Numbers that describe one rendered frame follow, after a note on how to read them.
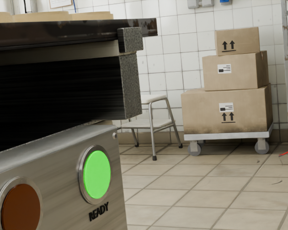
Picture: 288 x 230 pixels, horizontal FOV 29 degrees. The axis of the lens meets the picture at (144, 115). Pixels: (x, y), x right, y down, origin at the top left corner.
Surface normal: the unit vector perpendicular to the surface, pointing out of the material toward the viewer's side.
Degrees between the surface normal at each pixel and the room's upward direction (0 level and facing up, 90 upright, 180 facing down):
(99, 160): 90
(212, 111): 89
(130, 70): 90
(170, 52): 90
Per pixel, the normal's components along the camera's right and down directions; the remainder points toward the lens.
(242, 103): -0.30, 0.12
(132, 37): 0.89, -0.02
